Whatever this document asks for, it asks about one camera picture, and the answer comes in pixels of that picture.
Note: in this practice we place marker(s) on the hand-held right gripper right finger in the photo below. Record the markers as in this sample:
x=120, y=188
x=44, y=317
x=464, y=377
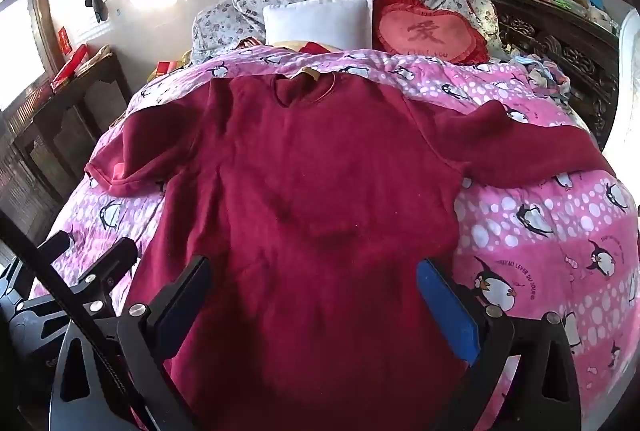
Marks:
x=447, y=311

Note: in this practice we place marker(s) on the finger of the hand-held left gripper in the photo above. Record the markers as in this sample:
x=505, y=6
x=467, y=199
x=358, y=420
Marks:
x=112, y=263
x=52, y=242

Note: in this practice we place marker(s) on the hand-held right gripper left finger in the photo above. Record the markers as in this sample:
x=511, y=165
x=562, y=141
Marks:
x=182, y=306

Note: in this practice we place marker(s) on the dark red sweater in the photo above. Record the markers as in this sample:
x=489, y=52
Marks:
x=310, y=211

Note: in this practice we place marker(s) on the pile of pale clothes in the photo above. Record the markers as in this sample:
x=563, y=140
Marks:
x=542, y=73

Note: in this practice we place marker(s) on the dark wooden cabinet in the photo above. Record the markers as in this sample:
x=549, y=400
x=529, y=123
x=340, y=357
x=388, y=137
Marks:
x=75, y=121

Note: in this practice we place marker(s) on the pink penguin blanket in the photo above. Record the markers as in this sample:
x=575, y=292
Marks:
x=525, y=211

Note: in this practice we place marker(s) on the red box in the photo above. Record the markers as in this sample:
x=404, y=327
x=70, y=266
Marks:
x=70, y=63

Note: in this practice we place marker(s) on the red yellow packets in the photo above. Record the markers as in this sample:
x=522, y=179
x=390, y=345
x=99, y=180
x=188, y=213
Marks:
x=165, y=68

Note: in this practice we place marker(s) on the window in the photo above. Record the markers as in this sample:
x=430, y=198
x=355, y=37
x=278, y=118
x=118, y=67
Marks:
x=20, y=31

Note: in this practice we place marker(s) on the small floral pillow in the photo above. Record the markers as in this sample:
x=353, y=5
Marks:
x=220, y=28

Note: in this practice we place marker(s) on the red heart cushion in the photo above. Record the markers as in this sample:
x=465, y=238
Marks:
x=425, y=33

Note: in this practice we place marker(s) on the carved wooden headboard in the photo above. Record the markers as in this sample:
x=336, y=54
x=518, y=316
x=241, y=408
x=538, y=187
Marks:
x=555, y=51

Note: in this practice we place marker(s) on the yellow red cloth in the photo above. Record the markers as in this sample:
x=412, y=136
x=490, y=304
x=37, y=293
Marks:
x=305, y=47

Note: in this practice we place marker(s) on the white pillow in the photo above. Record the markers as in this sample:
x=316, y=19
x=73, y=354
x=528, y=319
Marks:
x=320, y=18

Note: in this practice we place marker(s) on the red wall sign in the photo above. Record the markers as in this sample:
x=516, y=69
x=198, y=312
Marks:
x=64, y=38

